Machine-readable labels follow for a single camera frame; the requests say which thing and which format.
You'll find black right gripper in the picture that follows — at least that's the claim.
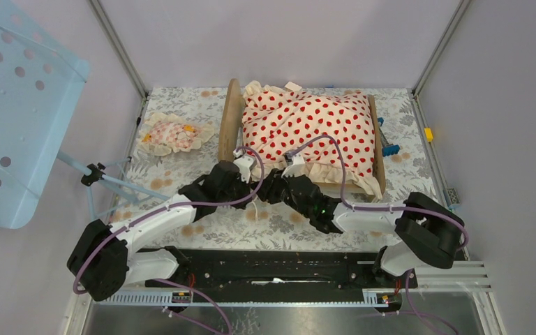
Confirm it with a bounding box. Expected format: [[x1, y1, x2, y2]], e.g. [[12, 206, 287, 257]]
[[251, 167, 313, 219]]

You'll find wooden pet bed frame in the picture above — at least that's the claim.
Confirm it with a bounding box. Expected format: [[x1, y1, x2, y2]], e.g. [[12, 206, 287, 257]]
[[217, 78, 387, 198]]

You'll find red strawberry print duvet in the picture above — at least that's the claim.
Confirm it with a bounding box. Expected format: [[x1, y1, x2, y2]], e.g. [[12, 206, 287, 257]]
[[241, 80, 384, 221]]

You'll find checkered ruffled pillow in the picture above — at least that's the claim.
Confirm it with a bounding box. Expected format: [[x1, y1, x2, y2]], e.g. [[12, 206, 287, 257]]
[[136, 112, 215, 156]]

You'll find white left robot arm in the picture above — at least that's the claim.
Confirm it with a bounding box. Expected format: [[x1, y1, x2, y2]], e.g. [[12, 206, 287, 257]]
[[66, 147, 265, 302]]

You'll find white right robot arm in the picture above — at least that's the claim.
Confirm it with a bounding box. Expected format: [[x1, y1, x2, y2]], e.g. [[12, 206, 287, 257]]
[[257, 161, 466, 288]]

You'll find floral table mat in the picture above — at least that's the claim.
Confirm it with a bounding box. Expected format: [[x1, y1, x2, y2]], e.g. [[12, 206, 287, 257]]
[[128, 87, 442, 251]]

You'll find blue dumbbell toy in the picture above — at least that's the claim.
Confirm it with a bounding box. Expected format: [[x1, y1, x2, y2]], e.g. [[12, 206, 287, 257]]
[[377, 117, 401, 158]]

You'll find yellow clip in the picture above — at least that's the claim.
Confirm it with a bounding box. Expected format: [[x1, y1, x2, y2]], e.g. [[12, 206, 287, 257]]
[[424, 128, 434, 143]]

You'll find blue perforated music stand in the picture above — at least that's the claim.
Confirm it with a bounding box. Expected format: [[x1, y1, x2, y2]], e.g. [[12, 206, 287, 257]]
[[0, 1, 161, 229]]

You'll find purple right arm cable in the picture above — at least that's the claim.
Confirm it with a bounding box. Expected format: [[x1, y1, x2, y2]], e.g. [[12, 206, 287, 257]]
[[284, 135, 470, 335]]

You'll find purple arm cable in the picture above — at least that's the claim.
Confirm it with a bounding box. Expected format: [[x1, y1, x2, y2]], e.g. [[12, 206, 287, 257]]
[[72, 146, 266, 335], [284, 135, 470, 335]]

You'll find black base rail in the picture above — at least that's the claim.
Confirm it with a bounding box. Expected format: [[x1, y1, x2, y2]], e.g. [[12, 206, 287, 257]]
[[166, 246, 418, 304]]

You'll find grey cable duct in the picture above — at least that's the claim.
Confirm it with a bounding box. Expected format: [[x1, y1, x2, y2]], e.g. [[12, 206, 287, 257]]
[[96, 290, 389, 308]]

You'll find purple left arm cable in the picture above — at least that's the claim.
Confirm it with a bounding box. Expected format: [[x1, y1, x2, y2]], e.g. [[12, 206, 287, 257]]
[[72, 146, 266, 335]]

